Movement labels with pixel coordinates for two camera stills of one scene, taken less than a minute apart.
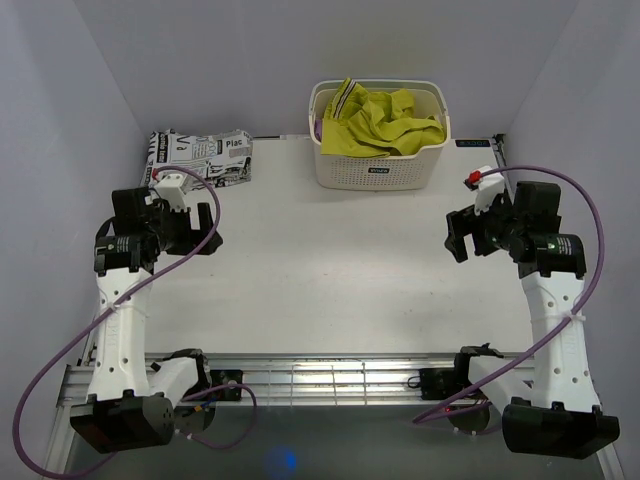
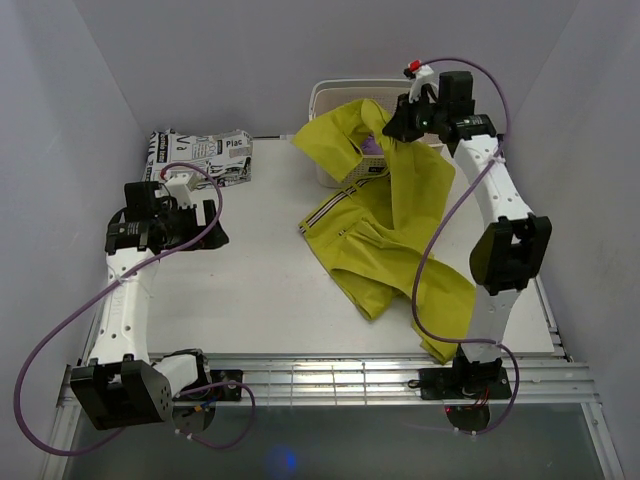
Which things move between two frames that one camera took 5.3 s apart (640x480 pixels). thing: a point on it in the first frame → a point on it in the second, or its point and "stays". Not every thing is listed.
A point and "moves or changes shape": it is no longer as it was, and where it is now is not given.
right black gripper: x=464 y=221 → x=399 y=127
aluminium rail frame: x=281 y=376 stays
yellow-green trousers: x=356 y=122 moves or changes shape
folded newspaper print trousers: x=221 y=158 stays
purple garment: x=318 y=130 → x=370 y=147
